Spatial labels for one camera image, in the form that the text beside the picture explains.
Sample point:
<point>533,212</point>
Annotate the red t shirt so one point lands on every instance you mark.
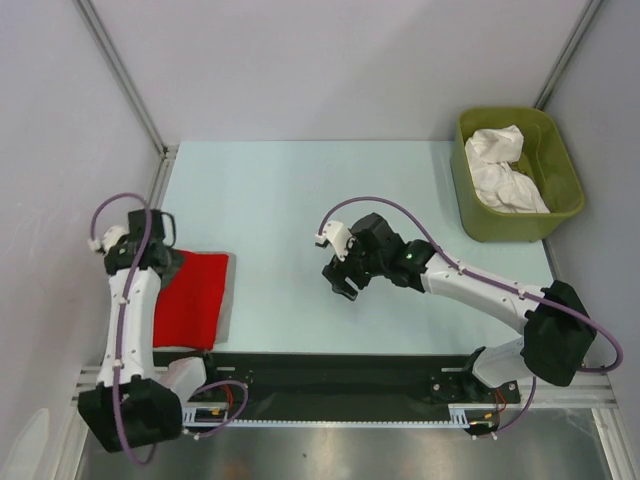
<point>167,320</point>

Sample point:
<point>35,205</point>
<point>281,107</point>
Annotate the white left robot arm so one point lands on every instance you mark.
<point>131,404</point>

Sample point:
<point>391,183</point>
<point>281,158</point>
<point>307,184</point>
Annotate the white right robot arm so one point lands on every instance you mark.
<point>551,342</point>

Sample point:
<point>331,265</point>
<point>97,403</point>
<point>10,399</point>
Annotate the light blue table mat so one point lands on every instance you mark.
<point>263,202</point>

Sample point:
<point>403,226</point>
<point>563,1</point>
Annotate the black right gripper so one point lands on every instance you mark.
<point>337,271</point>

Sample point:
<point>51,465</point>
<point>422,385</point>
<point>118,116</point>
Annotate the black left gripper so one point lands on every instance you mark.
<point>173,261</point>

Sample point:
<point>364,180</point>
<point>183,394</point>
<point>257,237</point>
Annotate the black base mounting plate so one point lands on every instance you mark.
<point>324,387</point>

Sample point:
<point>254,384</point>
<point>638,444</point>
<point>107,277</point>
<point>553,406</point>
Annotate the white crumpled t shirt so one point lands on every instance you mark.
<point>490,154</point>

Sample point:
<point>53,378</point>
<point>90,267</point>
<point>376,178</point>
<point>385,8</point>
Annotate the green plastic bin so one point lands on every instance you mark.
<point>544,159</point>

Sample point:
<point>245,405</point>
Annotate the folded grey t shirt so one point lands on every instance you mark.
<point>227,300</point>

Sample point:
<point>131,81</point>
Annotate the white slotted cable duct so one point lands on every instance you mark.
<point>204,418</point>

